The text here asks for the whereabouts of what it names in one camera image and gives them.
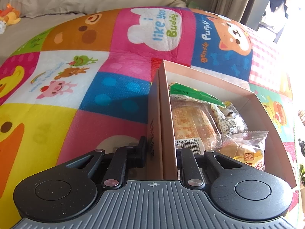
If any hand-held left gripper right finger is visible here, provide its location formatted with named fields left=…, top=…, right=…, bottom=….
left=177, top=148, right=241, bottom=189

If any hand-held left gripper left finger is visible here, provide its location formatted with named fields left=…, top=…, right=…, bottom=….
left=64, top=136, right=147, bottom=189

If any snack bar packet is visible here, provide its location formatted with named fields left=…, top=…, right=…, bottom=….
left=171, top=99, right=221, bottom=154

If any pink cardboard box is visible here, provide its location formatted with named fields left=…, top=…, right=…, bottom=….
left=146, top=60, right=298, bottom=189

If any large bread packet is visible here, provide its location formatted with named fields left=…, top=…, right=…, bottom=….
left=210, top=130, right=269, bottom=172

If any small white printed packet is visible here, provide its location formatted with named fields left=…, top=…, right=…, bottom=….
left=211, top=101, right=248, bottom=134

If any green snack packet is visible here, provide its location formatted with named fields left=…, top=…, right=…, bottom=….
left=169, top=82, right=226, bottom=108

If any colourful cartoon play mat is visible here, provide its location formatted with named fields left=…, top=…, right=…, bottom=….
left=0, top=6, right=302, bottom=220

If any orange plush toy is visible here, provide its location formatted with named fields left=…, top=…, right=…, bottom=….
left=0, top=3, right=21, bottom=25

